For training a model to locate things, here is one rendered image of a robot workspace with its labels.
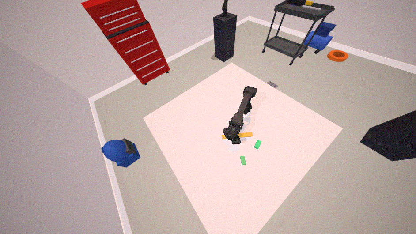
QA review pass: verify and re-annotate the orange bar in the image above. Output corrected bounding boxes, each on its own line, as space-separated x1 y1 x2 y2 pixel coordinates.
222 132 253 139

